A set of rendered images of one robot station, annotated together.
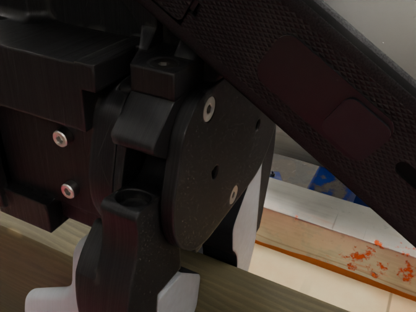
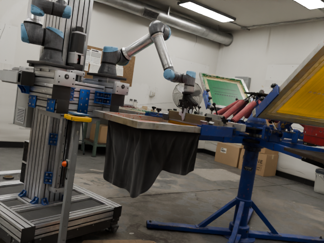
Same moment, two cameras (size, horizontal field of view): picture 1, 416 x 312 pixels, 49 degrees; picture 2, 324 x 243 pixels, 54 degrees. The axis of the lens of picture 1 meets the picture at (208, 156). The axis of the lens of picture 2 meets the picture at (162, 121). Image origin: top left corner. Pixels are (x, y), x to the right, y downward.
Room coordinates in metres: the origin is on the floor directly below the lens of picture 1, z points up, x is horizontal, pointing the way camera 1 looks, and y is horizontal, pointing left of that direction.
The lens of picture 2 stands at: (-2.03, -0.92, 1.12)
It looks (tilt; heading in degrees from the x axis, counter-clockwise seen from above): 4 degrees down; 27
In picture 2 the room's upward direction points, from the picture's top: 8 degrees clockwise
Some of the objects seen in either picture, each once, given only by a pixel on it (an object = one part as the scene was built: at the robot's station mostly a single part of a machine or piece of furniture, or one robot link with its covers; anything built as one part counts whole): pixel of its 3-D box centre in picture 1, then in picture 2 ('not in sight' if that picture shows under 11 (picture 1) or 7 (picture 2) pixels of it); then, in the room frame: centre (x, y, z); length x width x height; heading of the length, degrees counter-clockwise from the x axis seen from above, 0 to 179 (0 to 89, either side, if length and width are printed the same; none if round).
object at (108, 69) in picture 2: not in sight; (107, 69); (-0.02, 0.67, 1.31); 0.15 x 0.15 x 0.10
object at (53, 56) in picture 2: not in sight; (51, 56); (-0.50, 0.76, 1.31); 0.15 x 0.15 x 0.10
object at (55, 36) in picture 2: not in sight; (53, 38); (-0.51, 0.77, 1.42); 0.13 x 0.12 x 0.14; 143
